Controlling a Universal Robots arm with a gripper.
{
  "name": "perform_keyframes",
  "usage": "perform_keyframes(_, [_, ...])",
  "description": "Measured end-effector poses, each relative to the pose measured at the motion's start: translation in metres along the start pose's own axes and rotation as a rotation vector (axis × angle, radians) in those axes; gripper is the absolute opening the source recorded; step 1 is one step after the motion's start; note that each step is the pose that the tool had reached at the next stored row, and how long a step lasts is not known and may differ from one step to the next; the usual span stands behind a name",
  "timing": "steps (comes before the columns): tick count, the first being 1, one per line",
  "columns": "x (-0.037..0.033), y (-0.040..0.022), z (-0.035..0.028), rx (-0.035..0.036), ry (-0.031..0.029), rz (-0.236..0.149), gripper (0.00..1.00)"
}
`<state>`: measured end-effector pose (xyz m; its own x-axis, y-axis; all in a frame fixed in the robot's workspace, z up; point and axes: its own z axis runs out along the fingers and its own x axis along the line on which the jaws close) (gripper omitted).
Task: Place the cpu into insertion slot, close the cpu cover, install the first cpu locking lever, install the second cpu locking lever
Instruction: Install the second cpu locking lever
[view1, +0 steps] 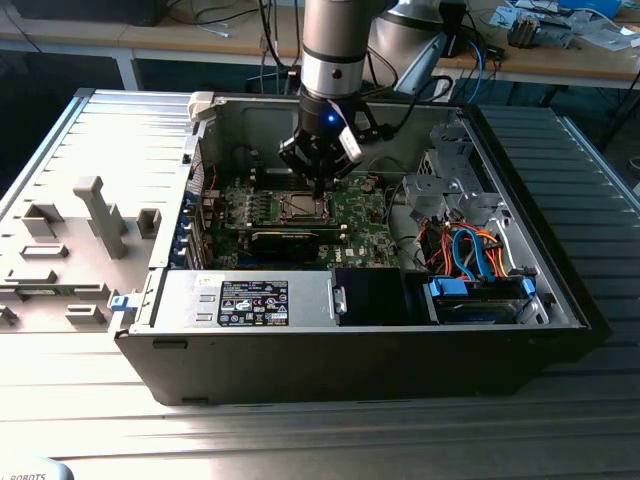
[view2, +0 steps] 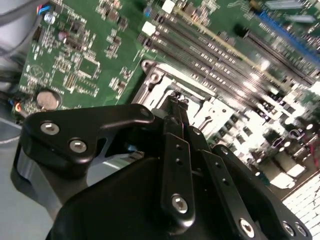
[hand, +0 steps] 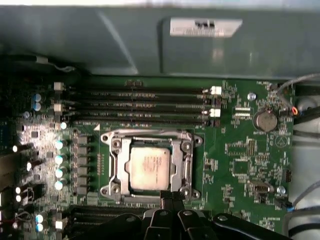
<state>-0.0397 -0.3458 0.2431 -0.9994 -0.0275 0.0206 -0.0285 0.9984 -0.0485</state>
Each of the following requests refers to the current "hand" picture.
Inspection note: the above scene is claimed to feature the RAM slot with black clips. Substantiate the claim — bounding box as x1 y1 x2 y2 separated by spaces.
69 203 162 212
59 116 222 127
53 96 222 105

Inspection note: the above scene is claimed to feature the thin black fan wire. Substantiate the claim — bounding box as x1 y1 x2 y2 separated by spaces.
276 73 320 116

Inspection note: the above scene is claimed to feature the black PC case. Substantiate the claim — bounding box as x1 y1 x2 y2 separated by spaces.
0 0 320 240

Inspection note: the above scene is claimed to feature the RAM slot with white clips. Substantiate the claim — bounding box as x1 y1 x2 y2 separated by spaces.
53 82 222 96
56 212 151 230
53 103 222 118

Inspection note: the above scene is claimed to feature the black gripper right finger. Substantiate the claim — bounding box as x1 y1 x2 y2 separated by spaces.
172 191 291 240

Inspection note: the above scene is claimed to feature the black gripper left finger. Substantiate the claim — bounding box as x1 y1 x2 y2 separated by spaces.
82 191 174 240

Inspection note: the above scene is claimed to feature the white case label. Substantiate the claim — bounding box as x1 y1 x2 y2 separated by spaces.
169 16 243 38

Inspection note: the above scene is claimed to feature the CPU socket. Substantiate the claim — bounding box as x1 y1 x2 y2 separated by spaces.
99 128 204 203

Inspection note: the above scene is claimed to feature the coin battery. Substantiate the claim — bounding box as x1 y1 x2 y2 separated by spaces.
252 109 279 133

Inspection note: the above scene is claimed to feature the metal locking lever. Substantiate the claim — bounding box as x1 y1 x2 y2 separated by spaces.
119 193 162 202
101 128 198 141

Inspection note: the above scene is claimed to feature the green motherboard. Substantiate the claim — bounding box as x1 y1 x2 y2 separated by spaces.
0 74 296 240

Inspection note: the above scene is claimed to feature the silver CPU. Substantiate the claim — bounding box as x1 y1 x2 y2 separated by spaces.
128 146 172 191

